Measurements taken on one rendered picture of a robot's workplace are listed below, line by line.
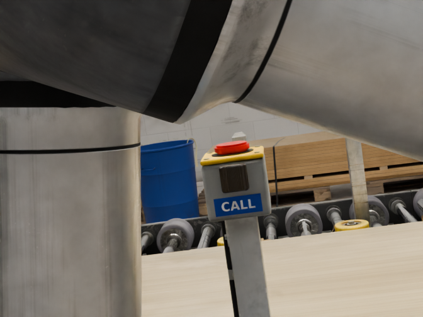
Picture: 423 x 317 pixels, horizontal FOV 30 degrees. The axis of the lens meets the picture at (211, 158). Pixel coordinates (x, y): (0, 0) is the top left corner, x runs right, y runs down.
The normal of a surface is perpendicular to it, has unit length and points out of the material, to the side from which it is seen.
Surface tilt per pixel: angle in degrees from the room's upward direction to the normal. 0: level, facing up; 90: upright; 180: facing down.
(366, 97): 124
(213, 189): 90
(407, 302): 0
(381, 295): 0
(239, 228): 90
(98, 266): 95
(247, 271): 90
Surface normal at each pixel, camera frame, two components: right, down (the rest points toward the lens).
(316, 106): -0.14, 0.84
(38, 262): 0.10, 0.09
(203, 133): -0.14, 0.14
